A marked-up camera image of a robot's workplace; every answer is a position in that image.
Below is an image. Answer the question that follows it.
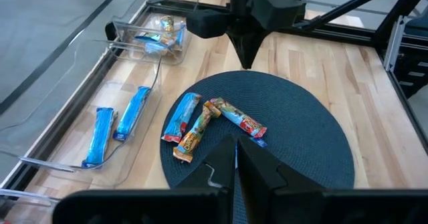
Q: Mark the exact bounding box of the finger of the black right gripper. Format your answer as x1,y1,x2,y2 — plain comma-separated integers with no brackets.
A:
227,31,249,70
247,29,271,70

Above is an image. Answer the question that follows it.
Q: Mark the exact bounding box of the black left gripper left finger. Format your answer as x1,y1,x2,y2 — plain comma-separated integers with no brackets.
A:
173,134,237,190

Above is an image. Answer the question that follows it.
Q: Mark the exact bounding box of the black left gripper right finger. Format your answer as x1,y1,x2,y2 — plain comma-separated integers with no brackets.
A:
237,134,324,199

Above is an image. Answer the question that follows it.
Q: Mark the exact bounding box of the orange-logo chewy granola bar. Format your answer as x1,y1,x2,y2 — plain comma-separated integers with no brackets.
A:
159,15,187,49
134,32,163,45
172,100,222,164
143,42,171,56

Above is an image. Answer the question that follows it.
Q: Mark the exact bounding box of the red-logo chewy granola bar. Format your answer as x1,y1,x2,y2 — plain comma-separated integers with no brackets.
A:
209,96,268,139

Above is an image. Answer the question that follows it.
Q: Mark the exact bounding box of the round dark woven placemat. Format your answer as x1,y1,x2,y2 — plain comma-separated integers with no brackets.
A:
159,70,356,224

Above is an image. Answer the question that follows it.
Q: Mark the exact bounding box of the blue snack bar left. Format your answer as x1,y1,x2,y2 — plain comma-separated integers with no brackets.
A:
160,92,203,144

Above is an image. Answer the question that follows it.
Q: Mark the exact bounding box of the black diagonal support beam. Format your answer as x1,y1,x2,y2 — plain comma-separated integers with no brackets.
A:
299,0,405,31

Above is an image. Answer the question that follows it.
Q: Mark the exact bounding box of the clear plastic bin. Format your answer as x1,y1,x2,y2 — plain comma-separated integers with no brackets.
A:
0,187,63,218
0,38,164,190
105,0,201,66

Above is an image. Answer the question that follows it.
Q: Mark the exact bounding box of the silver aluminium post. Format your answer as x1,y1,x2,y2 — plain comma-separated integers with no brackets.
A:
383,15,407,73

